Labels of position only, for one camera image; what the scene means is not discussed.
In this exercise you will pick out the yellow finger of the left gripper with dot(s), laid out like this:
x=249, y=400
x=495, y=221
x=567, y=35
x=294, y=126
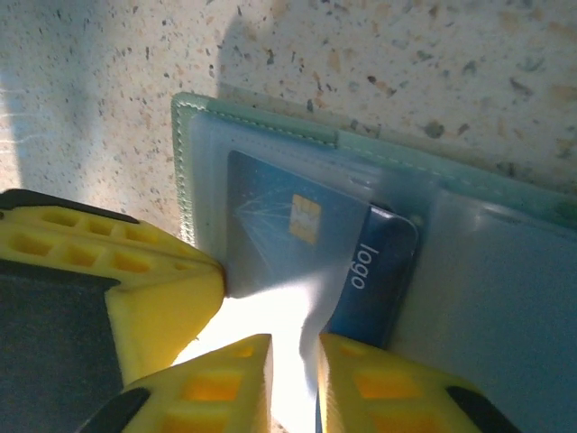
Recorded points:
x=81, y=216
x=158, y=315

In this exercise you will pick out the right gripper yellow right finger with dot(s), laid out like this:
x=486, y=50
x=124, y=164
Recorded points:
x=383, y=397

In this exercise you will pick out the pale green card holder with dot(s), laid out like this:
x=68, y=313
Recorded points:
x=270, y=124

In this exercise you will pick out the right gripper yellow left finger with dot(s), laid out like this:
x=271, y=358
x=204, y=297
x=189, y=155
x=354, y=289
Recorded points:
x=212, y=392

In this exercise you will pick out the blue credit card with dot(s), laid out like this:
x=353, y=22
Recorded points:
x=383, y=270

